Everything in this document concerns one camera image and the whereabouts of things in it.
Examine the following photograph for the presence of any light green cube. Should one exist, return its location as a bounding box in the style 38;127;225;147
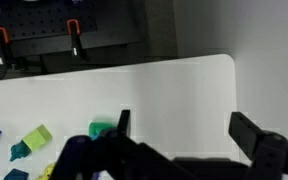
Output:
21;124;53;152

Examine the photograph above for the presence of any dark teal small block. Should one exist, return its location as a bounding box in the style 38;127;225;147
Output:
9;139;31;163

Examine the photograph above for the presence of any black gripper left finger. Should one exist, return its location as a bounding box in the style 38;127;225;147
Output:
50;109;192;180

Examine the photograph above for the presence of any black clamp with orange handle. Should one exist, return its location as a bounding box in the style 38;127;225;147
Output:
66;18;90;63
0;26;16;68

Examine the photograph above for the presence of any black pegboard table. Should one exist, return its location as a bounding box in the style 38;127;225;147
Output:
0;0;148;83

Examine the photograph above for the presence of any green translucent plastic bowl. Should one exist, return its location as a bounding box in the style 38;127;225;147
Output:
88;120;118;140

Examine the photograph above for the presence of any yellow toy animal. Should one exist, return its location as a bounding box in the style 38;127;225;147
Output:
36;162;57;180

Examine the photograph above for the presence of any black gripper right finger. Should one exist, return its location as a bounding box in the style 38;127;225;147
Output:
228;111;288;180

